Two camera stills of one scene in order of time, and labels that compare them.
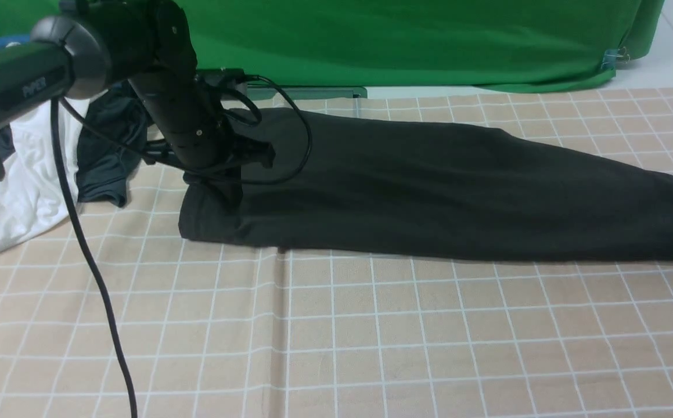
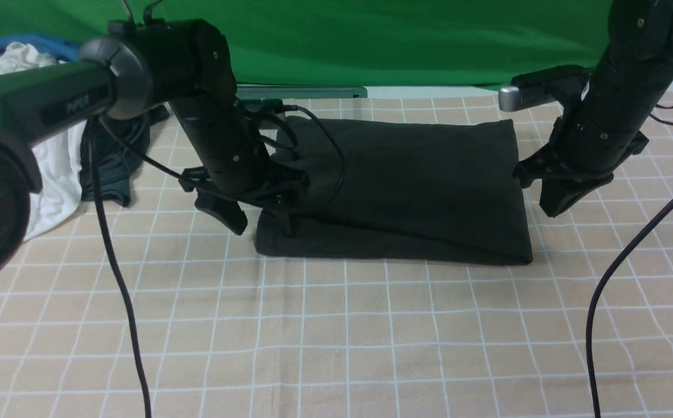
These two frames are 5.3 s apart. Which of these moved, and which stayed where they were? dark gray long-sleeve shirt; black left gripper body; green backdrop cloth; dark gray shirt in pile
Moved: dark gray long-sleeve shirt; black left gripper body
Stayed: dark gray shirt in pile; green backdrop cloth
